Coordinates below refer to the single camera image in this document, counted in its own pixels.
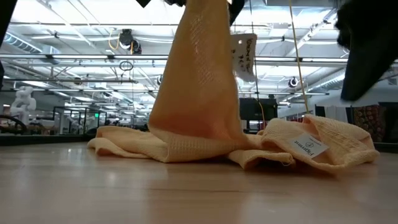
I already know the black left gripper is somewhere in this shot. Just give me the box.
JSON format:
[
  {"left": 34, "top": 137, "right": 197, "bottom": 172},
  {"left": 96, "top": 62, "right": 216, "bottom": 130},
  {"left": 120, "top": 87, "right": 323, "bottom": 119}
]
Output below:
[{"left": 136, "top": 0, "right": 246, "bottom": 26}]

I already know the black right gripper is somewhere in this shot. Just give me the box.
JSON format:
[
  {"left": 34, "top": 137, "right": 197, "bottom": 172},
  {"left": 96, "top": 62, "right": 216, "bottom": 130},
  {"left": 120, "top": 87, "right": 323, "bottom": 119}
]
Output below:
[{"left": 335, "top": 0, "right": 398, "bottom": 102}]

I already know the yellow waffle-weave towel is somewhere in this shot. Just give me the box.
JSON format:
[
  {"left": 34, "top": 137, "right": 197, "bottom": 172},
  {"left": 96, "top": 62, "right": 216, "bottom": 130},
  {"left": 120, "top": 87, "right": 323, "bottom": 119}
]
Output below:
[{"left": 87, "top": 0, "right": 380, "bottom": 174}]

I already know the dark red patterned rug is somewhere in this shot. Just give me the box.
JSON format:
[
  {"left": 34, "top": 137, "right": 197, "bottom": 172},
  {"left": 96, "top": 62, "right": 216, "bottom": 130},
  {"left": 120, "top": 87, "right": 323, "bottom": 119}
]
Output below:
[{"left": 351, "top": 105, "right": 386, "bottom": 142}]

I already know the black monitor on stand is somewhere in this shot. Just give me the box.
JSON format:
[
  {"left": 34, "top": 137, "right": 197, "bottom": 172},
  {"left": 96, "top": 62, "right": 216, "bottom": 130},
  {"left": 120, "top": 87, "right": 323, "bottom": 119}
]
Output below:
[{"left": 238, "top": 98, "right": 279, "bottom": 130}]

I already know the white humanoid robot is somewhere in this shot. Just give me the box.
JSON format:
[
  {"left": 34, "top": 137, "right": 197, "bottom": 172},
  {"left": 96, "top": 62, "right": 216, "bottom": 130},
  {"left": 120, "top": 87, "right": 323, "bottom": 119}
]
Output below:
[{"left": 9, "top": 86, "right": 37, "bottom": 125}]

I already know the black hanging cable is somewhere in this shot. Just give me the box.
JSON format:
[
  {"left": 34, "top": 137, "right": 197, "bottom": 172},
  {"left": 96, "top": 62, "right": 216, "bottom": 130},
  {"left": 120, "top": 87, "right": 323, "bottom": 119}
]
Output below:
[{"left": 250, "top": 0, "right": 261, "bottom": 101}]

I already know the dark wall panel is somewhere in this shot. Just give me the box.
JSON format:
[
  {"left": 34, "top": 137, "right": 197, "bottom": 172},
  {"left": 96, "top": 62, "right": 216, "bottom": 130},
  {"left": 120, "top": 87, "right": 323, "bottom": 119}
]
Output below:
[{"left": 378, "top": 102, "right": 398, "bottom": 144}]

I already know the yellow hanging cable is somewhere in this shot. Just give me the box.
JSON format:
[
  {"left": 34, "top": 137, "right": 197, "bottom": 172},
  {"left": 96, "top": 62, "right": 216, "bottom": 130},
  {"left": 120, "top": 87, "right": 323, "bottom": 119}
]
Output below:
[{"left": 288, "top": 0, "right": 310, "bottom": 115}]

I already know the black ceiling cable reel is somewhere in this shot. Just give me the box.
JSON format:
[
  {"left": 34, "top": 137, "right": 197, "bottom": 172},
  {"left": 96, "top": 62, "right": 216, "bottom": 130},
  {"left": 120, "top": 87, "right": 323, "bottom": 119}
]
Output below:
[{"left": 119, "top": 29, "right": 143, "bottom": 55}]

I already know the black coiled cable loop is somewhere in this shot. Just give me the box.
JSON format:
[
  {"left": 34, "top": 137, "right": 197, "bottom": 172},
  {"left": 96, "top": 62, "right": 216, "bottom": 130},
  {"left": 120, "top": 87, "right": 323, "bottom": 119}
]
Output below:
[{"left": 119, "top": 60, "right": 134, "bottom": 72}]

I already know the black cage frame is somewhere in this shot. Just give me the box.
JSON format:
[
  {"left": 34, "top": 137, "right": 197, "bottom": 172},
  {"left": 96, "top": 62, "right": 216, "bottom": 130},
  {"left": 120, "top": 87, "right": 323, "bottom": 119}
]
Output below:
[{"left": 52, "top": 106, "right": 108, "bottom": 135}]

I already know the black aluminium table frame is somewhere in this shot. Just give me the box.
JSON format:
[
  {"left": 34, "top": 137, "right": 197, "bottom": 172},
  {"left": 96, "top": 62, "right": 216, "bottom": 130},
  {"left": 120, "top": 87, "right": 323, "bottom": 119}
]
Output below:
[{"left": 0, "top": 133, "right": 398, "bottom": 154}]

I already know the black curved hose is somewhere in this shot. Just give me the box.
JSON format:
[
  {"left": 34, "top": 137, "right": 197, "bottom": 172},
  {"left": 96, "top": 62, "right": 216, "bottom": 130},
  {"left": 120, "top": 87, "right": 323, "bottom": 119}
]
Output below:
[{"left": 0, "top": 114, "right": 28, "bottom": 135}]

